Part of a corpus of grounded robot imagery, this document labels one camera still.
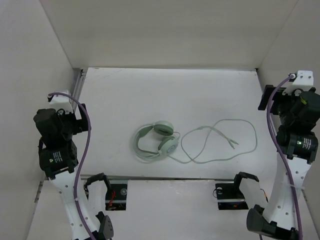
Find mint green headphones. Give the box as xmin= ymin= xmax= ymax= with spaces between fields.
xmin=131 ymin=120 xmax=180 ymax=164

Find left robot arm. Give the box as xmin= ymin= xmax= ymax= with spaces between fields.
xmin=33 ymin=103 xmax=114 ymax=240

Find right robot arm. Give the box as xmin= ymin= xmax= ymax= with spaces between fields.
xmin=231 ymin=85 xmax=320 ymax=240

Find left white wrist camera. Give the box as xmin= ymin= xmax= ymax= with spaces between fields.
xmin=47 ymin=94 xmax=74 ymax=114

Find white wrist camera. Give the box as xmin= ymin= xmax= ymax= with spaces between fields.
xmin=47 ymin=94 xmax=74 ymax=114
xmin=282 ymin=70 xmax=314 ymax=96

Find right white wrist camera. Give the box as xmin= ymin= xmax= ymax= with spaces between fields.
xmin=282 ymin=70 xmax=314 ymax=96

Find aluminium rail left edge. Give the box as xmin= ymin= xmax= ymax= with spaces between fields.
xmin=70 ymin=68 xmax=88 ymax=100

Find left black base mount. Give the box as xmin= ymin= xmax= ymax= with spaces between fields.
xmin=105 ymin=180 xmax=128 ymax=211

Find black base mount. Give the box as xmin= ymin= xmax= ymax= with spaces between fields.
xmin=212 ymin=183 xmax=249 ymax=211
xmin=105 ymin=180 xmax=128 ymax=211

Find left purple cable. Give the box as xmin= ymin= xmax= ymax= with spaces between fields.
xmin=47 ymin=92 xmax=101 ymax=240

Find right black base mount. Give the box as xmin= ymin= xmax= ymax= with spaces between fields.
xmin=212 ymin=183 xmax=249 ymax=211

